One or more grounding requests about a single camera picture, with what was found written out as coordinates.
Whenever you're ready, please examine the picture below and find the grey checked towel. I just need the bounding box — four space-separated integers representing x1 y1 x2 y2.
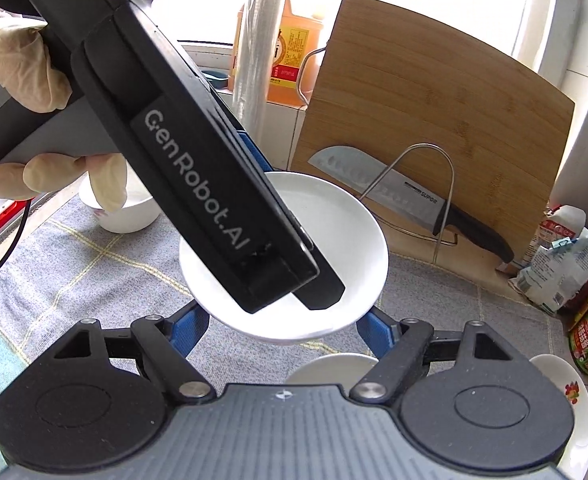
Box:
0 192 575 401

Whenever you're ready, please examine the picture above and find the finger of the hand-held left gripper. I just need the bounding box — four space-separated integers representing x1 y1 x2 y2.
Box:
269 180 345 311
233 129 275 173

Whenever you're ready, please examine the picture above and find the white printed packet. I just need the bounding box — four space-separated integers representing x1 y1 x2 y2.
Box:
509 230 588 316

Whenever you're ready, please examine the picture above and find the metal wire rack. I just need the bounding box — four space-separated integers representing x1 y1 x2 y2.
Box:
359 143 460 266

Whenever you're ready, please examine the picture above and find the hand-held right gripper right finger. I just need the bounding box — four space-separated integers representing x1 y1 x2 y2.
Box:
350 310 517 404

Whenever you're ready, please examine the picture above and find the person's left hand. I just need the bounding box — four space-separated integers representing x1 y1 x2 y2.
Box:
0 0 127 211

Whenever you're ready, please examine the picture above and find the dark teal dish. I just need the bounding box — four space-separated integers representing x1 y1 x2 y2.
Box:
200 69 231 93

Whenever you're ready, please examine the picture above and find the window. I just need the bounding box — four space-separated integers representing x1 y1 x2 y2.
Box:
124 0 580 76

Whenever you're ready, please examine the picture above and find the black cable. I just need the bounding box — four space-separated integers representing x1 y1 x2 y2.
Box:
0 199 34 291

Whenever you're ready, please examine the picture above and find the orange oil jug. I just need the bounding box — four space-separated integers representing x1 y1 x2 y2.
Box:
229 0 325 108

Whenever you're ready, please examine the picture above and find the white floral bowl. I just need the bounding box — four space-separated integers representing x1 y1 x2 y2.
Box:
78 180 162 234
179 171 389 347
285 352 381 386

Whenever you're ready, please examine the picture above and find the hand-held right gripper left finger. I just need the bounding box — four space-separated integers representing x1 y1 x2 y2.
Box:
56 301 213 404

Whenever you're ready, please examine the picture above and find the bamboo cutting board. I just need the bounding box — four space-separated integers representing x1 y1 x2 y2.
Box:
289 0 576 271

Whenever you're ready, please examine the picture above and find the tall plastic wrap roll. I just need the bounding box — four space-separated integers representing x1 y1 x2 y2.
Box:
231 0 285 168

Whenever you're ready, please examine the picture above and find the santoku knife black handle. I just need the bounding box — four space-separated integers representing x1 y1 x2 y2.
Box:
308 145 516 263

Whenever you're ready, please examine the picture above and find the white plate fruit print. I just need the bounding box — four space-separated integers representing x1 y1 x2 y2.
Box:
528 354 588 480

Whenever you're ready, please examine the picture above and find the red and white packet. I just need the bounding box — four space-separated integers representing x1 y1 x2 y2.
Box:
521 205 587 273

